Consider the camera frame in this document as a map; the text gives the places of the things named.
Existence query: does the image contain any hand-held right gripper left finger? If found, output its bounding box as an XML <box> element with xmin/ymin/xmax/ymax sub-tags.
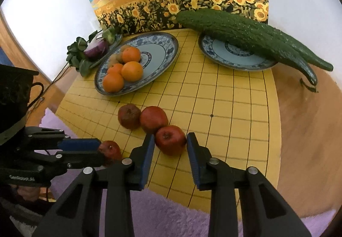
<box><xmin>31</xmin><ymin>134</ymin><xmax>156</xmax><ymax>237</ymax></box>

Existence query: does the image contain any dark red apple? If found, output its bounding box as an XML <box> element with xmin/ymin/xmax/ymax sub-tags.
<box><xmin>118</xmin><ymin>103</ymin><xmax>142</xmax><ymax>130</ymax></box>

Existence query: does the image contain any person's left hand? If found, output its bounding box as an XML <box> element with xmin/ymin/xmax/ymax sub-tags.
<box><xmin>16</xmin><ymin>186</ymin><xmax>40</xmax><ymax>201</ymax></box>

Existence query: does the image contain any blue white plate under cucumbers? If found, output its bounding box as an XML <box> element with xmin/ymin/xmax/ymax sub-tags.
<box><xmin>198</xmin><ymin>34</ymin><xmax>278</xmax><ymax>72</ymax></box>

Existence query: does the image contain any small green bok choy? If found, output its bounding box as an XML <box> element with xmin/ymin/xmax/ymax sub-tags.
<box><xmin>79</xmin><ymin>59</ymin><xmax>93</xmax><ymax>78</ymax></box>

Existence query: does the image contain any purple fluffy rug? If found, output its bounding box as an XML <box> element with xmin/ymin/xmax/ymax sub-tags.
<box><xmin>11</xmin><ymin>107</ymin><xmax>338</xmax><ymax>237</ymax></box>

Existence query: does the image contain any halved purple onion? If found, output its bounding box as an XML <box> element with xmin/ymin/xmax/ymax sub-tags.
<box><xmin>84</xmin><ymin>39</ymin><xmax>110</xmax><ymax>59</ymax></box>

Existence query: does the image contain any blue white plate under vegetables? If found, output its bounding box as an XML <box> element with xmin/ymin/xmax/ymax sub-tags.
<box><xmin>88</xmin><ymin>32</ymin><xmax>124</xmax><ymax>69</ymax></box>

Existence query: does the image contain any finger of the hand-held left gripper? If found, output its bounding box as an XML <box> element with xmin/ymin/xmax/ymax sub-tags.
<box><xmin>34</xmin><ymin>150</ymin><xmax>111</xmax><ymax>170</ymax></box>
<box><xmin>20</xmin><ymin>127</ymin><xmax>102</xmax><ymax>152</ymax></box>

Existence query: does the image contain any yellow grid board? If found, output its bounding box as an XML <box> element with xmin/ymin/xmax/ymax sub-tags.
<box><xmin>55</xmin><ymin>28</ymin><xmax>281</xmax><ymax>217</ymax></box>

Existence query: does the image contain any green bumpy cucumber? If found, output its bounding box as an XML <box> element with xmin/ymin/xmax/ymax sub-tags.
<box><xmin>256</xmin><ymin>22</ymin><xmax>334</xmax><ymax>72</ymax></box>
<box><xmin>176</xmin><ymin>10</ymin><xmax>319</xmax><ymax>86</ymax></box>

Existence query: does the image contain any thin black wall cable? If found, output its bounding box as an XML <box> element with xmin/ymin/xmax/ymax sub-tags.
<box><xmin>40</xmin><ymin>29</ymin><xmax>104</xmax><ymax>93</ymax></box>

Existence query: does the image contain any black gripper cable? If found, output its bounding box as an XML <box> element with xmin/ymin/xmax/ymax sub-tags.
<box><xmin>26</xmin><ymin>82</ymin><xmax>44</xmax><ymax>109</ymax></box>

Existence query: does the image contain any orange mandarin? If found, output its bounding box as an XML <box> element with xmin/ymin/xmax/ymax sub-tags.
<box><xmin>107</xmin><ymin>63</ymin><xmax>124</xmax><ymax>75</ymax></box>
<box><xmin>121</xmin><ymin>61</ymin><xmax>144</xmax><ymax>82</ymax></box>
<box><xmin>103</xmin><ymin>73</ymin><xmax>125</xmax><ymax>93</ymax></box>
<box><xmin>121</xmin><ymin>47</ymin><xmax>141</xmax><ymax>64</ymax></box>

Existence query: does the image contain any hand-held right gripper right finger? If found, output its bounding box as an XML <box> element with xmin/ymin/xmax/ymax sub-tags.
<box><xmin>186</xmin><ymin>132</ymin><xmax>312</xmax><ymax>237</ymax></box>

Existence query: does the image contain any large blue white porcelain plate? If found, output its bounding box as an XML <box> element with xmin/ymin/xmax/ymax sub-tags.
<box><xmin>94</xmin><ymin>32</ymin><xmax>179</xmax><ymax>96</ymax></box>

